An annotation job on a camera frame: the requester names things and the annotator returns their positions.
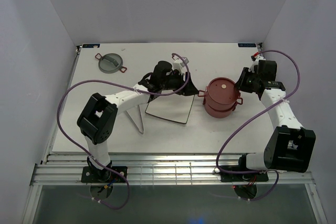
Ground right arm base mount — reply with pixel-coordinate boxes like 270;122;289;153
213;167;269;182

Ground metal tongs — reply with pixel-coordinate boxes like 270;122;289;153
125;105;144;135

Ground aluminium frame rail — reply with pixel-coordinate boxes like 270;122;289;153
29;153;316;187

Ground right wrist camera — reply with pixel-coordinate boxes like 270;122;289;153
249;52;265;73

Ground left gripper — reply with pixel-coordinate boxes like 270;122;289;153
161;71;200;97

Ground white square plate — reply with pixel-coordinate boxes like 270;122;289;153
145;94;195;124

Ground pink bowl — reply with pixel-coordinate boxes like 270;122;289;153
197;77;243;112
204;104;236;119

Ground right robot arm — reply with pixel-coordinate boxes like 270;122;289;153
235;59;316;180

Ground grey lunch box lid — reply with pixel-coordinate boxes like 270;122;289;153
95;53;127;74

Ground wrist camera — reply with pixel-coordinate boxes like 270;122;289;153
249;52;265;73
172;57;189;74

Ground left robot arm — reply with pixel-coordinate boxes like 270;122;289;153
77;57;198;182

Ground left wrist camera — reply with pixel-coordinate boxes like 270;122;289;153
172;57;189;74

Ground dark red lid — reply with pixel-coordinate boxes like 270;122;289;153
207;77;240;104

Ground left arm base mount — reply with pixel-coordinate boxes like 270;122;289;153
80;166;125;184

